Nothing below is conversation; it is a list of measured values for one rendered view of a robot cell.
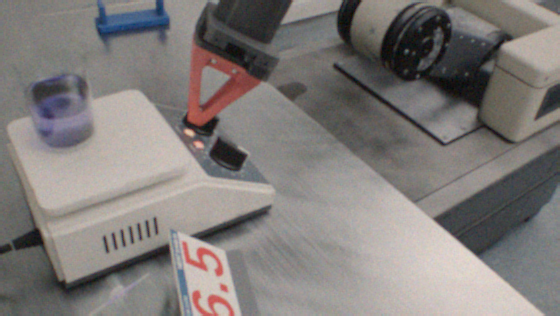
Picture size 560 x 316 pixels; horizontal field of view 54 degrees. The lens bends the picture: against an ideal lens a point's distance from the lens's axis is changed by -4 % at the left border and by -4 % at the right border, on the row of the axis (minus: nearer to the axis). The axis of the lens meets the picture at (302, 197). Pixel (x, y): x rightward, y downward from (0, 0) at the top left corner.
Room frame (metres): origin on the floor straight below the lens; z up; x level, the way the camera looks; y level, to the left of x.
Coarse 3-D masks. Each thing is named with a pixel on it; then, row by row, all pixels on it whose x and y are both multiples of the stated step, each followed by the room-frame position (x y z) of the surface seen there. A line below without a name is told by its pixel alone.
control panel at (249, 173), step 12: (156, 108) 0.42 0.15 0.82; (168, 108) 0.44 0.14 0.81; (168, 120) 0.41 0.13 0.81; (180, 120) 0.42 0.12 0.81; (180, 132) 0.40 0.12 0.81; (216, 132) 0.44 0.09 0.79; (192, 144) 0.38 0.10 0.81; (204, 144) 0.40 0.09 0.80; (192, 156) 0.36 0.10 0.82; (204, 156) 0.37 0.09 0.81; (204, 168) 0.35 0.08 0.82; (216, 168) 0.36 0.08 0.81; (252, 168) 0.39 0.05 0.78; (240, 180) 0.36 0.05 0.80; (252, 180) 0.37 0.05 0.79; (264, 180) 0.38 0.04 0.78
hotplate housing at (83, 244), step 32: (192, 160) 0.35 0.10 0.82; (128, 192) 0.31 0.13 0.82; (160, 192) 0.31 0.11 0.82; (192, 192) 0.32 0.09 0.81; (224, 192) 0.34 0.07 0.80; (256, 192) 0.36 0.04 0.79; (64, 224) 0.26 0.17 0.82; (96, 224) 0.27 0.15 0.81; (128, 224) 0.29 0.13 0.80; (160, 224) 0.30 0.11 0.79; (192, 224) 0.32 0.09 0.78; (224, 224) 0.34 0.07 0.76; (64, 256) 0.26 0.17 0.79; (96, 256) 0.27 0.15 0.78; (128, 256) 0.29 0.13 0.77
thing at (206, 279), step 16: (192, 240) 0.30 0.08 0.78; (192, 256) 0.28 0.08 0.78; (208, 256) 0.30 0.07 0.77; (192, 272) 0.27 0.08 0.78; (208, 272) 0.28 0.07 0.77; (224, 272) 0.29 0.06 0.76; (192, 288) 0.25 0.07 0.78; (208, 288) 0.26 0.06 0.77; (224, 288) 0.27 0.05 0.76; (192, 304) 0.23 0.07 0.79; (208, 304) 0.24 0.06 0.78; (224, 304) 0.25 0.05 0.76
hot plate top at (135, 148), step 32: (128, 96) 0.41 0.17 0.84; (128, 128) 0.36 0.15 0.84; (160, 128) 0.37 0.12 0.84; (32, 160) 0.31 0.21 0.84; (64, 160) 0.31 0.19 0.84; (96, 160) 0.32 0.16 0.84; (128, 160) 0.32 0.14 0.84; (160, 160) 0.33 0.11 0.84; (32, 192) 0.28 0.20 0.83; (64, 192) 0.28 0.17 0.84; (96, 192) 0.28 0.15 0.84
